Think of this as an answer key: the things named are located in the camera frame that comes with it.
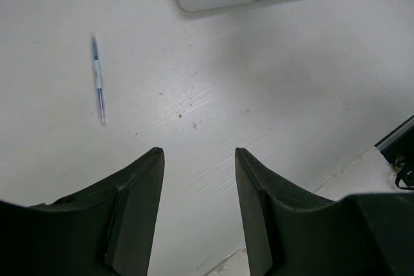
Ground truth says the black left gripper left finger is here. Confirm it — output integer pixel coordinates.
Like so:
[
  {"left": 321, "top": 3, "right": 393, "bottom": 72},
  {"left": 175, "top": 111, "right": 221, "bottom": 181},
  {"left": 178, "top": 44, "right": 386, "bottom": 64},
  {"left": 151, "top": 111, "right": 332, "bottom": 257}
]
[{"left": 1, "top": 147, "right": 165, "bottom": 275}]

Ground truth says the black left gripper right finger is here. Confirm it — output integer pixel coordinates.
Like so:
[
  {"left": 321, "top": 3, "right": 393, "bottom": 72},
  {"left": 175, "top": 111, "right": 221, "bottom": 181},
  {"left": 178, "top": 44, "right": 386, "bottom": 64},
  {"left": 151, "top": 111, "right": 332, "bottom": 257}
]
[{"left": 235, "top": 148, "right": 413, "bottom": 275}]

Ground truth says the blue highlighter pen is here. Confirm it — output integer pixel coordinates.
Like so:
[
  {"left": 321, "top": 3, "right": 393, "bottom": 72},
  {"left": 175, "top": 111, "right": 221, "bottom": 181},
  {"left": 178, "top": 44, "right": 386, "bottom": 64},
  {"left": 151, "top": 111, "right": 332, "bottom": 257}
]
[{"left": 91, "top": 33, "right": 106, "bottom": 125}]

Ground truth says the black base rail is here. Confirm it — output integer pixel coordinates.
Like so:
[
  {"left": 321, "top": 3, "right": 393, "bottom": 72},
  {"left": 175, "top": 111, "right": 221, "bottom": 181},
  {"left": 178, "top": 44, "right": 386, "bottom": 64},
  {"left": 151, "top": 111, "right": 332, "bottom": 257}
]
[{"left": 375, "top": 116, "right": 414, "bottom": 191}]

